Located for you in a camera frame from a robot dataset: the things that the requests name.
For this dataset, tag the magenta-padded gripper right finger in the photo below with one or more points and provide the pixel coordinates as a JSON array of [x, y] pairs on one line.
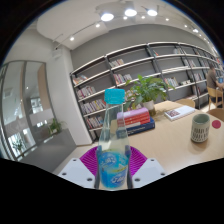
[[150, 170]]

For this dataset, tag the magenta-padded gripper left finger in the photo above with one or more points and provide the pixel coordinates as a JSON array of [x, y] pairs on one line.
[[75, 170]]

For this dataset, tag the clear bottle with blue cap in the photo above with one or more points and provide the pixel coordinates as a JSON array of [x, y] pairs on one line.
[[113, 133]]

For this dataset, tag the blue book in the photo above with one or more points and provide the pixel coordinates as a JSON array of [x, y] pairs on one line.
[[143, 128]]

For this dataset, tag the small potted floor plant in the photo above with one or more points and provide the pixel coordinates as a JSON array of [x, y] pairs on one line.
[[18, 145], [55, 126]]

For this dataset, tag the red book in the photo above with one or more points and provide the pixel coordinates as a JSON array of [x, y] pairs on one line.
[[138, 120]]

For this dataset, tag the pink book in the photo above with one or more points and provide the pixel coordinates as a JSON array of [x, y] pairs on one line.
[[135, 112]]

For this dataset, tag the grey patterned ceramic mug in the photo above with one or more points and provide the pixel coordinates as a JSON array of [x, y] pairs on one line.
[[200, 130]]

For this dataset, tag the round-backed wooden chair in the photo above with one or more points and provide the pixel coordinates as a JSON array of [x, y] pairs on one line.
[[186, 102], [217, 114]]

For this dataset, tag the green potted plant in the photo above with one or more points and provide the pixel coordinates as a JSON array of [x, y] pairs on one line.
[[146, 90]]

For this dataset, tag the flat round red coaster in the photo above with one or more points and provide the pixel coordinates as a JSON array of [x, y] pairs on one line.
[[216, 124]]

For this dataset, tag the grey bookshelf unit with books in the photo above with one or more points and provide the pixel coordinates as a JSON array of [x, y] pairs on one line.
[[133, 66]]

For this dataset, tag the open laptop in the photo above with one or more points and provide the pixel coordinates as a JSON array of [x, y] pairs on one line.
[[220, 80]]

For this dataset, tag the round ceiling lights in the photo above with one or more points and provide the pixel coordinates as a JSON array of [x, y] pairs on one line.
[[107, 16]]

